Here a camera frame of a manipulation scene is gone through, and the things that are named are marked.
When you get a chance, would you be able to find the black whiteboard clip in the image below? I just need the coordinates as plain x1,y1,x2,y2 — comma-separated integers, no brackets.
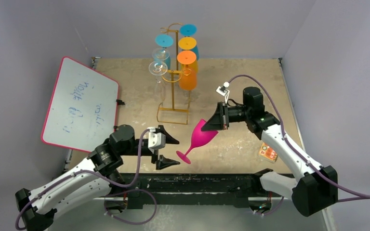
116,99,125,105

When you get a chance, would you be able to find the orange patterned card box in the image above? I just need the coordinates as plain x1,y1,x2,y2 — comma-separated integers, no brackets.
258,142,278,163

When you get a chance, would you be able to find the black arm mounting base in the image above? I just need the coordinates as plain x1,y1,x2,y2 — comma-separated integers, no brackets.
104,173,283,215

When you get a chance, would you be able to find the yellow plastic wine glass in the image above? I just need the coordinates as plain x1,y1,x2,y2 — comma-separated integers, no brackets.
178,37,199,73

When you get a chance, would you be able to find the clear wine glass rear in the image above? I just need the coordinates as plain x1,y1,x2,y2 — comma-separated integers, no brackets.
151,47,171,63

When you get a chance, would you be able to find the magenta plastic wine glass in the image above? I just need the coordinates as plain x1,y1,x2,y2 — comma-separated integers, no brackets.
176,119,218,164

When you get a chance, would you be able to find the orange plastic wine glass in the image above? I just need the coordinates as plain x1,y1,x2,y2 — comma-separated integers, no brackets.
177,51,197,91

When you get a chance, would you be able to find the clear wine glass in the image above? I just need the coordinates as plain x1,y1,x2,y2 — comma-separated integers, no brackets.
148,61,168,104
151,47,171,63

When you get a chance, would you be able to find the pink framed whiteboard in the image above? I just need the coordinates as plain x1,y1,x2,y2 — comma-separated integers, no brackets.
41,56,119,152

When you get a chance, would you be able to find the clear wine glass front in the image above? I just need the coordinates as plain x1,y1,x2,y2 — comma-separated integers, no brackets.
148,61,168,104

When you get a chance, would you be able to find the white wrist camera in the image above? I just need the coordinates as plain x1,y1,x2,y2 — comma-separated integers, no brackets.
147,127,166,151
216,82,230,104

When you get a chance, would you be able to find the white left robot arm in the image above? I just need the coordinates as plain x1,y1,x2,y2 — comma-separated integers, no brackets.
15,125,180,231

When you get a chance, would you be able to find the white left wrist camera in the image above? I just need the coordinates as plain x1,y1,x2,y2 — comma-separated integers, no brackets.
147,127,166,151

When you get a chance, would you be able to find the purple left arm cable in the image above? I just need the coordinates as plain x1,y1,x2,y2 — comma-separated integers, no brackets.
15,128,158,231

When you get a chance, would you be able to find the gold wire glass rack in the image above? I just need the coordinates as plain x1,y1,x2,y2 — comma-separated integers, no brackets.
156,23,191,125

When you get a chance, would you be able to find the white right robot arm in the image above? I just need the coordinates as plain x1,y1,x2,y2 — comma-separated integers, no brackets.
201,87,338,217

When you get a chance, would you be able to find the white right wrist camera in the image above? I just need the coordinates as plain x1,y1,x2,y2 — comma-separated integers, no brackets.
216,82,230,104

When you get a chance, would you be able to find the blue wine glass row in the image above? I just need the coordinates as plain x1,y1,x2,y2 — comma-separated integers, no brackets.
155,34,173,69
180,24,200,61

